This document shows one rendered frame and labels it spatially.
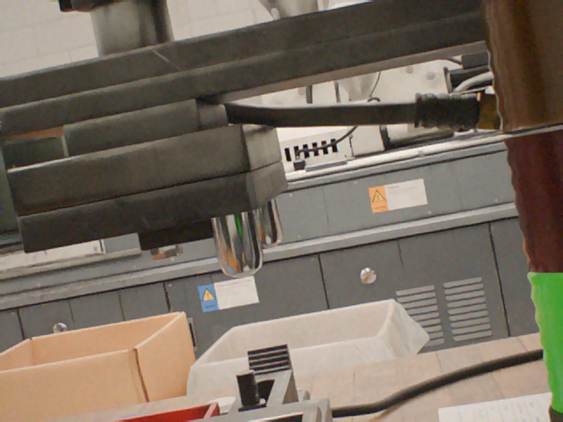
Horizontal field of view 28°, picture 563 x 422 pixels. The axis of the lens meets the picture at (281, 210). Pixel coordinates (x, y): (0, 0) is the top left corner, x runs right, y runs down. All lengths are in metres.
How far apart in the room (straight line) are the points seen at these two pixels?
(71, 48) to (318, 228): 2.81
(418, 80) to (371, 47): 5.08
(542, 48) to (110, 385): 2.59
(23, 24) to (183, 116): 6.96
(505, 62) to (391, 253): 4.74
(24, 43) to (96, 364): 4.78
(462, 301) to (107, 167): 4.60
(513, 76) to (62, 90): 0.28
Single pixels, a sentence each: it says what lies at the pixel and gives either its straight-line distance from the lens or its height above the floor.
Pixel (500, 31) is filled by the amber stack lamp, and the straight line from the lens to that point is 0.28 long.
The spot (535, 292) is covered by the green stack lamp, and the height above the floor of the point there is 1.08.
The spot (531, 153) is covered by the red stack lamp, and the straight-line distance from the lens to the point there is 0.28.
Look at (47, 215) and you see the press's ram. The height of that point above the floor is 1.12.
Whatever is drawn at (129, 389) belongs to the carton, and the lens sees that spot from 2.82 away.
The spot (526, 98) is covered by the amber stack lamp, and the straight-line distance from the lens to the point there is 0.27.
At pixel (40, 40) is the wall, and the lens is 7.39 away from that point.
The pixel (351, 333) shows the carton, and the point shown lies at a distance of 3.30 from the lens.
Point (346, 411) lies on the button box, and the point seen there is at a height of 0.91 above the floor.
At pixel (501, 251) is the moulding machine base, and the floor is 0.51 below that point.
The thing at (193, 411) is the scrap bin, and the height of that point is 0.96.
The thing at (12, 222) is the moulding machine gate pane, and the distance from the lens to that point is 5.34.
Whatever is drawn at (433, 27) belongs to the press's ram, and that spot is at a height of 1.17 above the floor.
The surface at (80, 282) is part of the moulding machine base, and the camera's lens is 5.27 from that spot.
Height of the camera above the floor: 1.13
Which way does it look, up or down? 3 degrees down
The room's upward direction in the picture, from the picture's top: 11 degrees counter-clockwise
